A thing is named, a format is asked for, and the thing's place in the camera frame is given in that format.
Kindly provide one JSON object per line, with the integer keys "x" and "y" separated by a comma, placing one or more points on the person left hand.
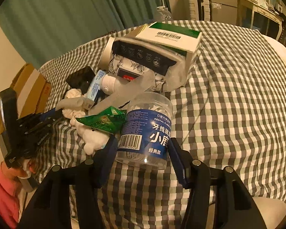
{"x": 23, "y": 171}

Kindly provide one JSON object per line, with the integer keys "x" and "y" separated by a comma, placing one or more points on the cardboard box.
{"x": 32, "y": 91}

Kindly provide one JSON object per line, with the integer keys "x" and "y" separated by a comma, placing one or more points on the green snack packet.
{"x": 110, "y": 120}

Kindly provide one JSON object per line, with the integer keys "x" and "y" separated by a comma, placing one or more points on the green curtain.
{"x": 41, "y": 30}

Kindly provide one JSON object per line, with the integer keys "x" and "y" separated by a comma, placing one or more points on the black glossy tray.
{"x": 81, "y": 79}

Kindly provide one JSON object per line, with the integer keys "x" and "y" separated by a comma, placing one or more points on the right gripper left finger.
{"x": 50, "y": 205}

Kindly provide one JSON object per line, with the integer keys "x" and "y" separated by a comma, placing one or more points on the dental floss jar blue label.
{"x": 146, "y": 132}

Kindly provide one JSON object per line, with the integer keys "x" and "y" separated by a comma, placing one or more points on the blue tissue pack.
{"x": 94, "y": 90}

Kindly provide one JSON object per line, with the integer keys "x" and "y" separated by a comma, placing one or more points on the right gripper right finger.
{"x": 234, "y": 206}

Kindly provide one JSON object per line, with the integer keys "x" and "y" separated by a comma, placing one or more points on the white vanity table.
{"x": 260, "y": 15}

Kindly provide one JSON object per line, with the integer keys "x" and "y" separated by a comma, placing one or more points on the clear water bottle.
{"x": 162, "y": 14}

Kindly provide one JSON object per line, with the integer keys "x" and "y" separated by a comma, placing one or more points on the black white device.
{"x": 131, "y": 58}

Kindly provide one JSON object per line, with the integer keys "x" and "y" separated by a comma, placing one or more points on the white plush toy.
{"x": 94, "y": 140}

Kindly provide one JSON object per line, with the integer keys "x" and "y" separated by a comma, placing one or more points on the green white carton box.
{"x": 179, "y": 44}

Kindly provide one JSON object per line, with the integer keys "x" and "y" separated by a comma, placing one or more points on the white suitcase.
{"x": 197, "y": 10}

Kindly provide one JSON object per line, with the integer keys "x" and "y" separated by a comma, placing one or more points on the grey cabinet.
{"x": 224, "y": 11}

